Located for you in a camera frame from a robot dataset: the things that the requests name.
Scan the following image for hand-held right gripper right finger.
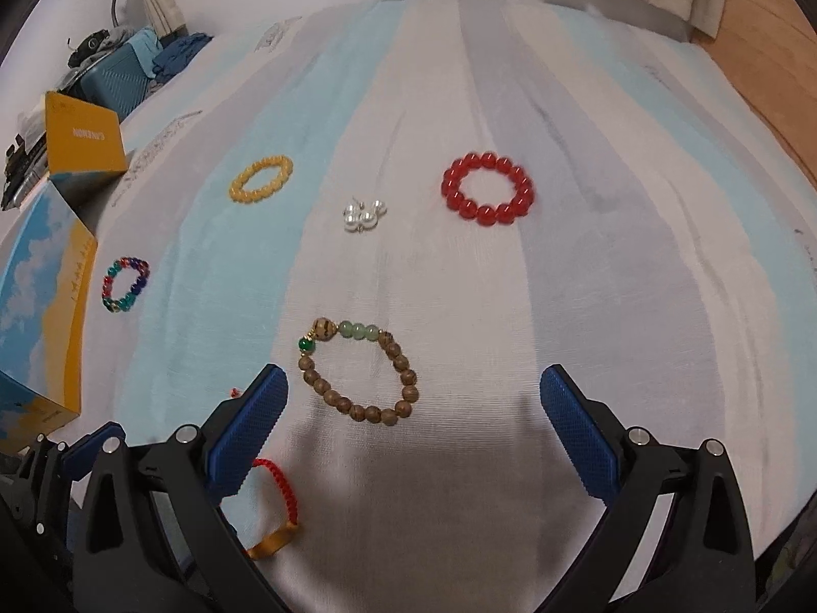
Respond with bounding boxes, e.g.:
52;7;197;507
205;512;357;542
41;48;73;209
539;364;762;613

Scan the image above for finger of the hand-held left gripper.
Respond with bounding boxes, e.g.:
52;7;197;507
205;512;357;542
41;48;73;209
62;421;125;483
16;433;70;525

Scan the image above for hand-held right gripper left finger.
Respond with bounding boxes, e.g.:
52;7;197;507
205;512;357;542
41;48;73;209
73;364;288;613

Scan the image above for wooden bead bracelet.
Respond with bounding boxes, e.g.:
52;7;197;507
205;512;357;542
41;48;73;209
297;316;419;426

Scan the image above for yellow sky-print cardboard box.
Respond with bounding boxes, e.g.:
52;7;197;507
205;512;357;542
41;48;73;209
0;90;129;457

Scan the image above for black devices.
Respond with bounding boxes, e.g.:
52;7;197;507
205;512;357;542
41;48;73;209
0;111;51;213

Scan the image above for striped bed sheet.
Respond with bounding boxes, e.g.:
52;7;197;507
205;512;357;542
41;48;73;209
0;0;817;613

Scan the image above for teal ribbed suitcase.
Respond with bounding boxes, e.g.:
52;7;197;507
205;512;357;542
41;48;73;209
75;38;163;121

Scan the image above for dark blue clothes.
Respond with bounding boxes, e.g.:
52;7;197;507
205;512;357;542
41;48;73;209
152;32;213;83

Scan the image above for black bag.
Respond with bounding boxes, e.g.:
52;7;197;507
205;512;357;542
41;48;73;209
65;27;132;70

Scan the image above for red cord bracelet gold plate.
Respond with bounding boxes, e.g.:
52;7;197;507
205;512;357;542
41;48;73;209
230;386;301;563

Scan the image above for multicolour bead bracelet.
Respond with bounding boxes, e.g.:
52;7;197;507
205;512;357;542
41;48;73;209
102;256;152;314

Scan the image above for white pearl bracelet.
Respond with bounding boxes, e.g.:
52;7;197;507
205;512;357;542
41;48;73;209
343;198;390;235

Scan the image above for red bead bracelet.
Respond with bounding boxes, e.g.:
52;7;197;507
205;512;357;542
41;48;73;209
440;151;536;227

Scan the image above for yellow bead bracelet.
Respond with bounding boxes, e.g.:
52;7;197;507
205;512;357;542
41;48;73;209
228;154;295;205

